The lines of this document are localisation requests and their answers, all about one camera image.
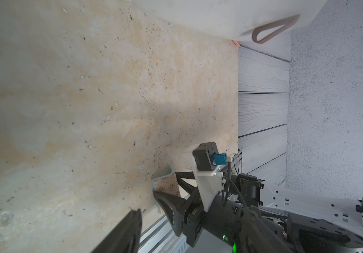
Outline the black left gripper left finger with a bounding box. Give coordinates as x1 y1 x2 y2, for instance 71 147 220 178
92 209 142 253

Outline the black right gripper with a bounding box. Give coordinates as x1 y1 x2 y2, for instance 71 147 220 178
152 171 248 253

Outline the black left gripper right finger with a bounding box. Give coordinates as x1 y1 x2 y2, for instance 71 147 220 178
238 209 292 253

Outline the orange patterned sticky pad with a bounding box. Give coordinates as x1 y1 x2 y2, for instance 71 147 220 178
154 173 181 198

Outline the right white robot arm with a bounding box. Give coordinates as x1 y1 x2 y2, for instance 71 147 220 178
154 172 363 253

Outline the white three-drawer cabinet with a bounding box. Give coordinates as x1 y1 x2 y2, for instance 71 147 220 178
134 0 325 44

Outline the pink tray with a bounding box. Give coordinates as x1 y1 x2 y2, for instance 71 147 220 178
232 40 242 46

